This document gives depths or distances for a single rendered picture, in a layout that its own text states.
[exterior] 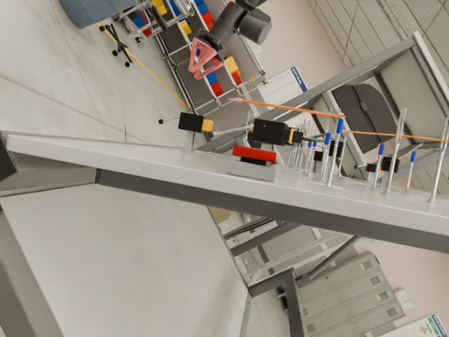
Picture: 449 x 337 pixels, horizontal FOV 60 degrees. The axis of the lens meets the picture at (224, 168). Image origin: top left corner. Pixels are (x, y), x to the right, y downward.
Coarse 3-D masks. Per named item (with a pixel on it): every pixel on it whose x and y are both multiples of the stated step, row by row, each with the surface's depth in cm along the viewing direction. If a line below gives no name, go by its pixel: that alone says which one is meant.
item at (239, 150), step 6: (234, 150) 45; (240, 150) 45; (246, 150) 44; (252, 150) 44; (258, 150) 44; (264, 150) 44; (246, 156) 45; (252, 156) 44; (258, 156) 44; (264, 156) 44; (270, 156) 44; (252, 162) 45; (258, 162) 45; (264, 162) 45
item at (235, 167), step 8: (232, 160) 44; (240, 160) 48; (232, 168) 44; (240, 168) 44; (248, 168) 44; (256, 168) 44; (264, 168) 44; (272, 168) 44; (248, 176) 44; (256, 176) 44; (264, 176) 44; (272, 176) 44
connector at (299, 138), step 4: (284, 132) 69; (288, 132) 69; (296, 132) 69; (300, 132) 69; (284, 136) 69; (288, 136) 69; (292, 136) 69; (296, 136) 69; (300, 136) 69; (284, 140) 70; (288, 140) 69; (292, 140) 69; (296, 140) 69; (300, 140) 69
